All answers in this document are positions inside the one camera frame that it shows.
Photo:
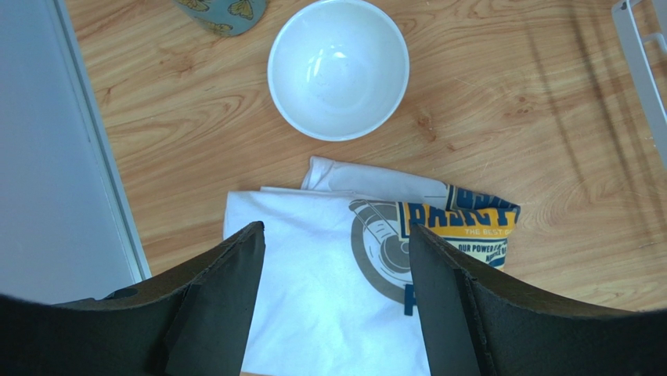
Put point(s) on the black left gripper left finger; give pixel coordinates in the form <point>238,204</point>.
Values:
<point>193,319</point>

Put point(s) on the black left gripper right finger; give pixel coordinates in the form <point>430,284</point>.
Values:
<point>477,320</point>

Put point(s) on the orange ceramic bowl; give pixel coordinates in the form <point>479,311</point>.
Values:
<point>338,70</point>

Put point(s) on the blue butterfly ceramic mug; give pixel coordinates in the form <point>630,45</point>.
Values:
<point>225,18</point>

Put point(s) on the white printed t-shirt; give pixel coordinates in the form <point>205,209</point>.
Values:
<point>336,290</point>

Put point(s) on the white wire dish rack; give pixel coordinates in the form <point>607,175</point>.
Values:
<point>632,43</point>

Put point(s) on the left aluminium frame post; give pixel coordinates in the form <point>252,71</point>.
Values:
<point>97,137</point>

